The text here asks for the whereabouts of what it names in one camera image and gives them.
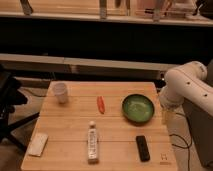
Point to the clear plastic bottle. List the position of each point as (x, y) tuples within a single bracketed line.
[(92, 143)]

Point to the green bowl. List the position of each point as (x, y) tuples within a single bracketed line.
[(138, 108)]

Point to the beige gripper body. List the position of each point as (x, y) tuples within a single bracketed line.
[(167, 115)]

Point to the white paper cup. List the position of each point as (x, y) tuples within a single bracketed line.
[(61, 92)]

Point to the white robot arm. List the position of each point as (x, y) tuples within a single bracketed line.
[(185, 82)]

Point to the black remote control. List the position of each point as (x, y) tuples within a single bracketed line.
[(142, 148)]

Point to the white sponge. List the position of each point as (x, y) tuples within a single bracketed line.
[(37, 144)]

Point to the red chili pepper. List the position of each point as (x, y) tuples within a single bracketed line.
[(100, 104)]

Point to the black office chair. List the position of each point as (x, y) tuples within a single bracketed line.
[(9, 97)]

